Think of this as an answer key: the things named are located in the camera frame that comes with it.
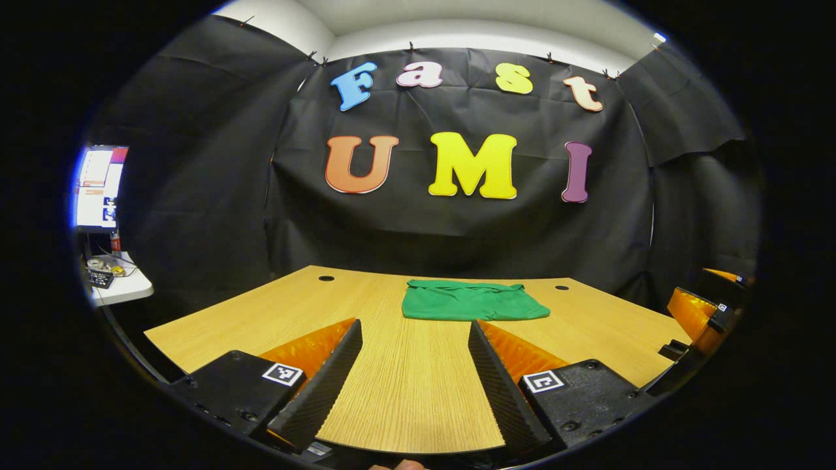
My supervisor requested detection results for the black backdrop cloth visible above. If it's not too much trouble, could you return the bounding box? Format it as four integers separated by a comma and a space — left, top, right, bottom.
88, 14, 763, 314

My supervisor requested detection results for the computer monitor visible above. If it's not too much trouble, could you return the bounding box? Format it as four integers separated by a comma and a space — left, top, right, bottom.
73, 146, 130, 233

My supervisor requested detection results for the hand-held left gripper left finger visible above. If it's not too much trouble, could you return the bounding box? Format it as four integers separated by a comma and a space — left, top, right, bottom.
171, 319, 364, 455

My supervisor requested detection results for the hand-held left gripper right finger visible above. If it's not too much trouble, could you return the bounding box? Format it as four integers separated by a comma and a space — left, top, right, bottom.
468, 320, 658, 456

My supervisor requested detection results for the white side table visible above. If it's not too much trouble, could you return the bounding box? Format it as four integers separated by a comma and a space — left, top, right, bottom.
84, 251, 155, 308

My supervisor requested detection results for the green T-shirt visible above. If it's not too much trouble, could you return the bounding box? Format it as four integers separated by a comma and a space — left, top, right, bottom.
402, 279, 551, 322

